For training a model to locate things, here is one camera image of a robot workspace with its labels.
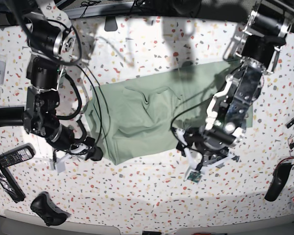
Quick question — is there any light green T-shirt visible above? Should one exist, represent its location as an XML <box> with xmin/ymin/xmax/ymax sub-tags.
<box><xmin>85</xmin><ymin>61</ymin><xmax>240</xmax><ymax>165</ymax></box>

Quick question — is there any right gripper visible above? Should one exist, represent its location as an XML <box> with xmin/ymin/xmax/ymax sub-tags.
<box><xmin>49</xmin><ymin>137</ymin><xmax>103</xmax><ymax>173</ymax></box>

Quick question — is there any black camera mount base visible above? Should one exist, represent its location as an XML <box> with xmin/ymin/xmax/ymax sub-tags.
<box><xmin>104</xmin><ymin>16</ymin><xmax>118</xmax><ymax>32</ymax></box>

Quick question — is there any black game controller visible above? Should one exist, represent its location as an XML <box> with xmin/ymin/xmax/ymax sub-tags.
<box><xmin>30</xmin><ymin>193</ymin><xmax>68</xmax><ymax>227</ymax></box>

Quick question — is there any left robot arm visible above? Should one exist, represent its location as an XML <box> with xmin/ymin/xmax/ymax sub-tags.
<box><xmin>171</xmin><ymin>0</ymin><xmax>294</xmax><ymax>183</ymax></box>

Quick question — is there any black curved handle right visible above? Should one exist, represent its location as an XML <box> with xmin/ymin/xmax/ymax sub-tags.
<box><xmin>265</xmin><ymin>163</ymin><xmax>293</xmax><ymax>202</ymax></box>

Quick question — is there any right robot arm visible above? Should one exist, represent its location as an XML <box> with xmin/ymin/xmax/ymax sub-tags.
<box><xmin>7</xmin><ymin>0</ymin><xmax>103</xmax><ymax>173</ymax></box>

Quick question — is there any black TV remote control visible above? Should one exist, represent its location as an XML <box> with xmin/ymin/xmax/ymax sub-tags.
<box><xmin>0</xmin><ymin>144</ymin><xmax>36</xmax><ymax>168</ymax></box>

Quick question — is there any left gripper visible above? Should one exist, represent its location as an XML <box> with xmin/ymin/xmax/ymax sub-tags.
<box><xmin>171</xmin><ymin>127</ymin><xmax>240</xmax><ymax>183</ymax></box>

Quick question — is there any long black bar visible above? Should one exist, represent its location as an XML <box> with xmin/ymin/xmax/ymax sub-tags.
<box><xmin>0</xmin><ymin>165</ymin><xmax>25</xmax><ymax>203</ymax></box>

